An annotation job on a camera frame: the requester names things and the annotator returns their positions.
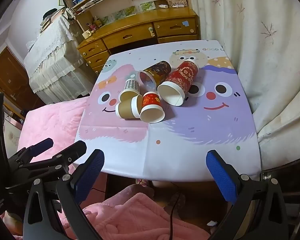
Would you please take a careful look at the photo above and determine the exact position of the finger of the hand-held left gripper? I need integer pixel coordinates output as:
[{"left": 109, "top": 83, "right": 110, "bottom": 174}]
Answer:
[
  {"left": 5, "top": 140, "right": 87, "bottom": 188},
  {"left": 7, "top": 138, "right": 54, "bottom": 165}
]

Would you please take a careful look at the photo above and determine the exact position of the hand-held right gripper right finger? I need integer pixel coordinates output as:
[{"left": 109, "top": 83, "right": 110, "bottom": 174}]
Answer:
[{"left": 205, "top": 149, "right": 289, "bottom": 240}]

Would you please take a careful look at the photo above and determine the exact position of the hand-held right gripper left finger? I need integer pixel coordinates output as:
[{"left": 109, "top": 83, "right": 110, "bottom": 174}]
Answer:
[{"left": 22, "top": 149, "right": 105, "bottom": 240}]

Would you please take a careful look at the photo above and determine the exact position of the brown kraft paper cup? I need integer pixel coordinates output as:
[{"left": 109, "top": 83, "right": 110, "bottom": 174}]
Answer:
[{"left": 115, "top": 94, "right": 143, "bottom": 120}]

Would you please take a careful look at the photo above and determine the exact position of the checkered paper cup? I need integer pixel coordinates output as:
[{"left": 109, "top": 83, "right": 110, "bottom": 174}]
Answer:
[{"left": 119, "top": 79, "right": 140, "bottom": 103}]

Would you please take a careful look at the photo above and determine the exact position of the small red paper cup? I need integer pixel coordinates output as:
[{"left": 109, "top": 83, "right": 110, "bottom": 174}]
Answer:
[{"left": 139, "top": 92, "right": 165, "bottom": 124}]

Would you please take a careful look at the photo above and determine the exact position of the large red patterned paper cup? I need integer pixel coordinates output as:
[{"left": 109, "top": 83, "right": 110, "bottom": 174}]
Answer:
[{"left": 157, "top": 60, "right": 199, "bottom": 107}]

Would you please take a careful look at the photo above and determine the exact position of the dark brown patterned paper cup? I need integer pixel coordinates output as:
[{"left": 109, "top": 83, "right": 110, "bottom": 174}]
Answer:
[{"left": 136, "top": 60, "right": 172, "bottom": 92}]

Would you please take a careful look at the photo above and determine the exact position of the pink blanket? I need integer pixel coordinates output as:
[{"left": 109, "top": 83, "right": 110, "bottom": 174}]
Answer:
[{"left": 16, "top": 96, "right": 108, "bottom": 176}]

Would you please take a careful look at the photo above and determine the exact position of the cartoon printed tablecloth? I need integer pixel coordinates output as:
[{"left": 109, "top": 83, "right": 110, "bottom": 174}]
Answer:
[{"left": 74, "top": 39, "right": 262, "bottom": 183}]

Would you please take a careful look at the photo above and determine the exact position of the pink fleece clothing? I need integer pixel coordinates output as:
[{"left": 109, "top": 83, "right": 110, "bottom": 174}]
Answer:
[{"left": 0, "top": 184, "right": 211, "bottom": 240}]

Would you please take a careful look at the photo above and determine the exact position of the brown wooden door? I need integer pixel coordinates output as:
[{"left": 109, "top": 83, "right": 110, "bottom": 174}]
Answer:
[{"left": 0, "top": 46, "right": 44, "bottom": 121}]

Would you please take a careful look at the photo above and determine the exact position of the lace covered cabinet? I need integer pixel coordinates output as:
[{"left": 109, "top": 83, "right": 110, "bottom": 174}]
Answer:
[{"left": 23, "top": 15, "right": 98, "bottom": 105}]

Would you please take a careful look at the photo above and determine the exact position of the stack of books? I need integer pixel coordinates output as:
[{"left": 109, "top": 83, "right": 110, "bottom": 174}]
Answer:
[{"left": 39, "top": 9, "right": 66, "bottom": 33}]

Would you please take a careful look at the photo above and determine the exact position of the wooden desk with drawers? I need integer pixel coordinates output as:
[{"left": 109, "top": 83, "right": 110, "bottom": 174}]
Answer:
[{"left": 77, "top": 6, "right": 199, "bottom": 74}]

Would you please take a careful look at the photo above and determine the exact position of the white floral curtain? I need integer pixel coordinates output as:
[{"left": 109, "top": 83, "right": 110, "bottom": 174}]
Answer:
[{"left": 184, "top": 0, "right": 300, "bottom": 178}]

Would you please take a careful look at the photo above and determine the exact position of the black cable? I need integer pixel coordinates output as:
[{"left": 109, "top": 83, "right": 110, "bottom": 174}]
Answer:
[{"left": 168, "top": 192, "right": 183, "bottom": 240}]

